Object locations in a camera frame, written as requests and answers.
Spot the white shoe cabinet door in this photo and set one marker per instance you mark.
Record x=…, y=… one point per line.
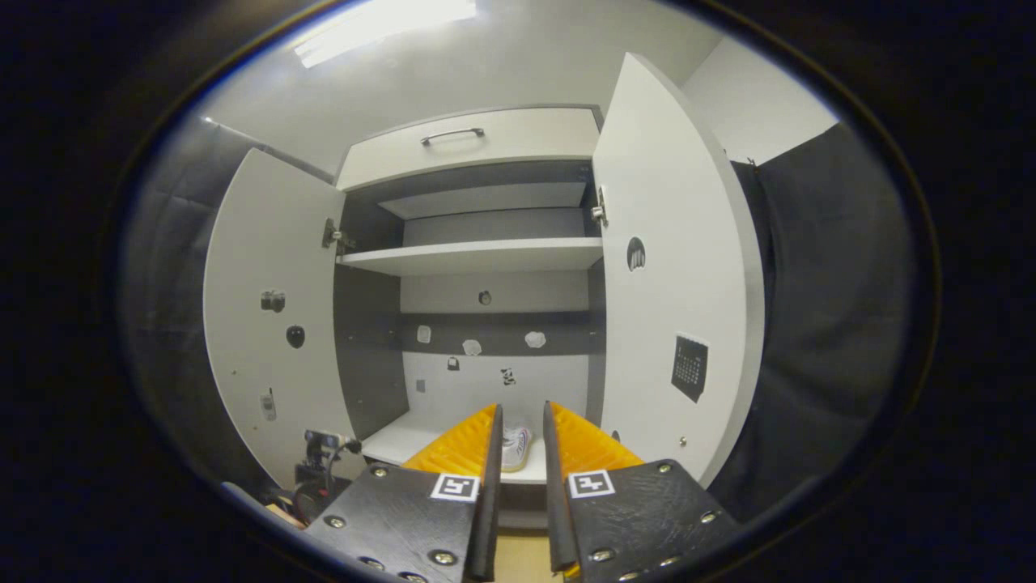
x=672, y=178
x=267, y=243

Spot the white striped canvas shoe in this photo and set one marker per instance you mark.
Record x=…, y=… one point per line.
x=516, y=449

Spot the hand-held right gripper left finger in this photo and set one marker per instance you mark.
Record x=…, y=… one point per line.
x=490, y=502

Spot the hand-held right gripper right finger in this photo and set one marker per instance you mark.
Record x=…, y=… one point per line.
x=554, y=502

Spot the metal door hinge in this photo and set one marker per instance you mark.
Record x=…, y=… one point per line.
x=336, y=236
x=599, y=210

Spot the white and grey shoe cabinet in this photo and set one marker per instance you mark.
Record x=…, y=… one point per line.
x=486, y=380

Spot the wide white cabinet shelf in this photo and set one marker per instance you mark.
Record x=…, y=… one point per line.
x=477, y=255

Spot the black backdrop cloth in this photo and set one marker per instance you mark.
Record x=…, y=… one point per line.
x=825, y=308
x=170, y=243

